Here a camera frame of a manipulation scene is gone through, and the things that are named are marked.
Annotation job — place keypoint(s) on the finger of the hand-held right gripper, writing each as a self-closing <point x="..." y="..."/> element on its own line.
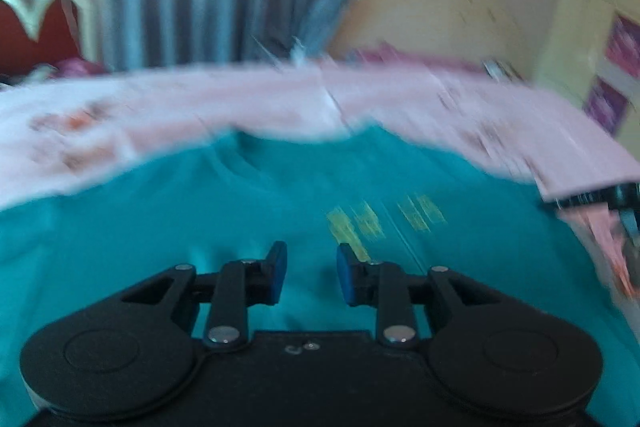
<point x="580" y="201"/>

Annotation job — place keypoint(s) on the pink floral bedsheet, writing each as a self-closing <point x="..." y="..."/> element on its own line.
<point x="160" y="107"/>

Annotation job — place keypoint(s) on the purple clothes pile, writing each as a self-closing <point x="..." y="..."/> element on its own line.
<point x="70" y="68"/>

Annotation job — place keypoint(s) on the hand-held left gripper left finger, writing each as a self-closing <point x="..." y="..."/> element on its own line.
<point x="277" y="274"/>

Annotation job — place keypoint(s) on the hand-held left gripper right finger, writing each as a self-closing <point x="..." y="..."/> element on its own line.
<point x="345" y="276"/>

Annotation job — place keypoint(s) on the teal shirt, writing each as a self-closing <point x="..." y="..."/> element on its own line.
<point x="210" y="207"/>

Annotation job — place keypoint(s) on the red and cream headboard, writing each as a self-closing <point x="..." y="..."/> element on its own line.
<point x="35" y="32"/>

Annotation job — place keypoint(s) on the purple wall poster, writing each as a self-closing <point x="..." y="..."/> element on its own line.
<point x="605" y="104"/>
<point x="625" y="39"/>

